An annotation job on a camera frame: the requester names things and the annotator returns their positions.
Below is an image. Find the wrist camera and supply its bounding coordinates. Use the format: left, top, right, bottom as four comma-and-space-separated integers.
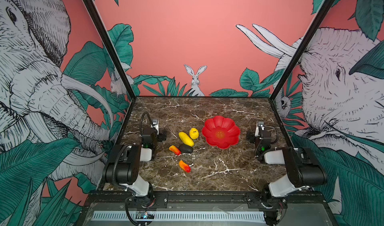
151, 119, 160, 135
255, 121, 265, 137

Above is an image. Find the red orange fake mango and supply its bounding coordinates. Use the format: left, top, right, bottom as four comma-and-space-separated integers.
169, 145, 182, 156

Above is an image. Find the yellow fake banana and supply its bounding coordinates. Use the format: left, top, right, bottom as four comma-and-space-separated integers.
179, 132, 194, 147

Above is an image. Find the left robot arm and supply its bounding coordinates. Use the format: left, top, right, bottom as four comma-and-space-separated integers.
102, 128, 167, 208

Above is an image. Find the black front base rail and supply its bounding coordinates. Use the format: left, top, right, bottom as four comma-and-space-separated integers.
84, 191, 326, 211

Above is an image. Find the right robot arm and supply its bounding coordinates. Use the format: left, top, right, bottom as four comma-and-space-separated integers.
246, 124, 328, 209

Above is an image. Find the red flower-shaped bowl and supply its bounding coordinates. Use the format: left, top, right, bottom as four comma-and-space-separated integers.
202, 116, 241, 149

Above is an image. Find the dark fake avocado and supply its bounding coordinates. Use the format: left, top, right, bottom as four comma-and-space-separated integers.
178, 144, 194, 154

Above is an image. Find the right black frame post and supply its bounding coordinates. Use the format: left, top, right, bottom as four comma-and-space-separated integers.
269, 0, 343, 101

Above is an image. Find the left black frame post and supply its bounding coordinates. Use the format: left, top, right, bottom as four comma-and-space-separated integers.
74, 0, 136, 100

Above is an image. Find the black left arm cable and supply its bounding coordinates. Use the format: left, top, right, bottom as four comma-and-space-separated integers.
139, 111, 154, 136

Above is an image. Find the black frame post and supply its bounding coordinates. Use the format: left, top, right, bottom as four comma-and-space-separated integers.
269, 0, 343, 101
74, 0, 136, 100

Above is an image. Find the yellow fake lemon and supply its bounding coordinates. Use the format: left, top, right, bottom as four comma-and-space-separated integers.
189, 128, 199, 140

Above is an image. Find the orange red fake peach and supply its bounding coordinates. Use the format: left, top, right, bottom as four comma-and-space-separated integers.
179, 160, 191, 173

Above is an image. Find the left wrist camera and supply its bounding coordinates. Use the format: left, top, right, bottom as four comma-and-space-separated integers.
151, 119, 160, 135

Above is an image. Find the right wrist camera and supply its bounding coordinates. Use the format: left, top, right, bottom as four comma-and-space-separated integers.
255, 121, 265, 137

